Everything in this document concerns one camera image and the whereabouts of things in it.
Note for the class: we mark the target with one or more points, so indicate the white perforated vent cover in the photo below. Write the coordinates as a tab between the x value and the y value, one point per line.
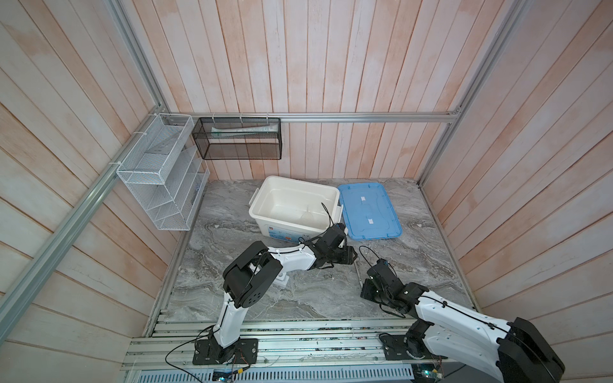
334	373

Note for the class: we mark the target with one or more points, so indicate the white test tube rack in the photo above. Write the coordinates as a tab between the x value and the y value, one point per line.
281	280

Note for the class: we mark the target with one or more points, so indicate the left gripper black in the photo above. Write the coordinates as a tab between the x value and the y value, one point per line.
347	257

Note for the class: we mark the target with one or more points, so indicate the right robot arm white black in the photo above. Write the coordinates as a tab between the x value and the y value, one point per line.
507	351

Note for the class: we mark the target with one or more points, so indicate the blue plastic bin lid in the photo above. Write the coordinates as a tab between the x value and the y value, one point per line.
368	212

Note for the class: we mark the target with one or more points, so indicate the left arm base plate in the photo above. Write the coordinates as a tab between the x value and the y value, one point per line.
209	352

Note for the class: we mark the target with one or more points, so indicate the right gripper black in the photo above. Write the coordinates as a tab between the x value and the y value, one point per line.
364	291

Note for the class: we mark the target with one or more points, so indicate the aluminium rail base frame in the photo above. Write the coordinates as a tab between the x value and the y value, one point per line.
285	343

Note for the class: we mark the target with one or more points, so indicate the white plastic storage bin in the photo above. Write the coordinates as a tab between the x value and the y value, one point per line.
279	203

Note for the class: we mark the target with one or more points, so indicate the black mesh wall basket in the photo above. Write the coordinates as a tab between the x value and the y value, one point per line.
241	138

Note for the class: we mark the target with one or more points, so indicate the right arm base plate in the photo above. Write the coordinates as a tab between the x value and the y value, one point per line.
397	347

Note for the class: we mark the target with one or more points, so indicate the white wire mesh shelf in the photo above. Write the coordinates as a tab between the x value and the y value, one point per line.
164	173

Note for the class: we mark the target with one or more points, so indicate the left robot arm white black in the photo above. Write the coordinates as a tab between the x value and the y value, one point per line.
247	279

